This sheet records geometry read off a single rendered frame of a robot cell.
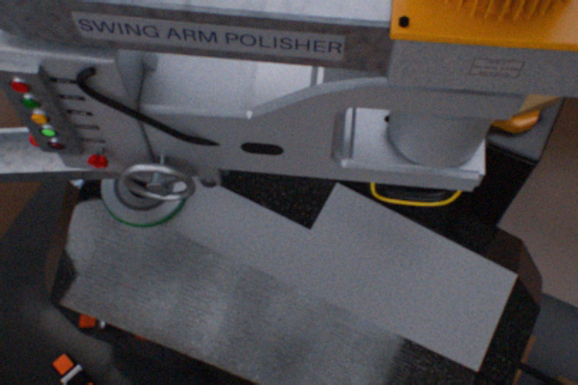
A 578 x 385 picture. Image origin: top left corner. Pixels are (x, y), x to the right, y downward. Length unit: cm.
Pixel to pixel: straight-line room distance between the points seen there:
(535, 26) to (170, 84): 65
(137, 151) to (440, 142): 59
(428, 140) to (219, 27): 47
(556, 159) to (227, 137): 187
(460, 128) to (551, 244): 161
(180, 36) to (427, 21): 36
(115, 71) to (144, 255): 77
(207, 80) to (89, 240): 75
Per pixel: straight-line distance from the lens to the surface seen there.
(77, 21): 118
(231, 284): 186
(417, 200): 181
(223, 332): 193
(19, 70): 132
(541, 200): 297
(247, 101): 134
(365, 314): 179
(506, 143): 217
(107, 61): 126
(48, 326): 277
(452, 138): 137
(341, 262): 183
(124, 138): 147
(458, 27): 106
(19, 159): 193
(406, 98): 125
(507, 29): 108
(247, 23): 110
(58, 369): 270
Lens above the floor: 257
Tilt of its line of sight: 65 degrees down
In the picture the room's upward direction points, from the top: straight up
